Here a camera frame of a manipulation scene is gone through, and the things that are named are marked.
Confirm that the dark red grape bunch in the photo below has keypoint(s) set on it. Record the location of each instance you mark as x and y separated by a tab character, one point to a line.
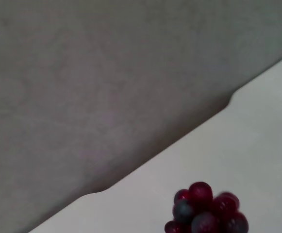
201	194

